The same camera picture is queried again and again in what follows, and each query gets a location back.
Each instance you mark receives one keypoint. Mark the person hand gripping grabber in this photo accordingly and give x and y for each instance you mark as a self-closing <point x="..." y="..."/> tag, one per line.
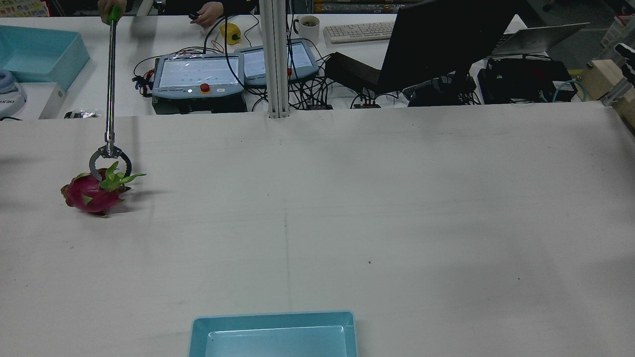
<point x="102" y="11"/>

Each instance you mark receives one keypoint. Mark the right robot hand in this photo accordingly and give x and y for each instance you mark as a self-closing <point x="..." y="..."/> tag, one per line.
<point x="629" y="62"/>

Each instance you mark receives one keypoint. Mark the person hand holding clicker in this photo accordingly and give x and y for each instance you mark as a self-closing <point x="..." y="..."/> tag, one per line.
<point x="212" y="12"/>

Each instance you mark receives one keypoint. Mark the pink dragon fruit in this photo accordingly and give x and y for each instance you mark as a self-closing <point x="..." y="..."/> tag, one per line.
<point x="92" y="194"/>

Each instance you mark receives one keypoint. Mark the yellow bell pepper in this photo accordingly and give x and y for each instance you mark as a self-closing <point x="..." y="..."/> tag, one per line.
<point x="230" y="33"/>

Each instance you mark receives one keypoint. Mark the wooden block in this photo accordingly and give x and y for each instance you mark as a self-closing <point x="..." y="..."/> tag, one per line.
<point x="603" y="74"/>

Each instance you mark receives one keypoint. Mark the grey teach pendant red button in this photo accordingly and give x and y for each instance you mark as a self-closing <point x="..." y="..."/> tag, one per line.
<point x="196" y="74"/>

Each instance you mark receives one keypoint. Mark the light blue plastic bin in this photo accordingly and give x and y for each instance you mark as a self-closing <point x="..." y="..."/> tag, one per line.
<point x="273" y="337"/>
<point x="39" y="54"/>

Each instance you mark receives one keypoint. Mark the silver laptop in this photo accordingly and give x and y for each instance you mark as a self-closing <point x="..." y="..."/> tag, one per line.
<point x="538" y="38"/>

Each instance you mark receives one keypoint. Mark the white mug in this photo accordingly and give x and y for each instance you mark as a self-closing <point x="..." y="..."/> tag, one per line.
<point x="308" y="29"/>

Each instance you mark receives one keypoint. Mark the white cardboard box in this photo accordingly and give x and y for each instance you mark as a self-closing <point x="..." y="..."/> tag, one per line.
<point x="47" y="99"/>

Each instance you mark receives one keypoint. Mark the black ROG computer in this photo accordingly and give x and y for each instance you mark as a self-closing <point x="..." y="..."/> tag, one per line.
<point x="526" y="82"/>

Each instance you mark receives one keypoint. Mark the white rounded device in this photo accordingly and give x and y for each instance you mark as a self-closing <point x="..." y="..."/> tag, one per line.
<point x="9" y="96"/>

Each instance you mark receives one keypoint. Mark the white keyboard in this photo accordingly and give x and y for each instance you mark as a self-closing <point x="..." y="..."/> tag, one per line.
<point x="359" y="32"/>

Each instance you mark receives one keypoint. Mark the black docking box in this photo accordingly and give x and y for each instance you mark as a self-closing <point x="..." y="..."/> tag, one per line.
<point x="349" y="69"/>

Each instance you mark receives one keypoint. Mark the black Huawei monitor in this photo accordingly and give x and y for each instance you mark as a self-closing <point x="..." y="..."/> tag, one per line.
<point x="441" y="39"/>

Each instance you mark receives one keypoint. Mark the aluminium bracket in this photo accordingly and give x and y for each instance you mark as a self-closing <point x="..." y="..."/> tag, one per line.
<point x="617" y="91"/>

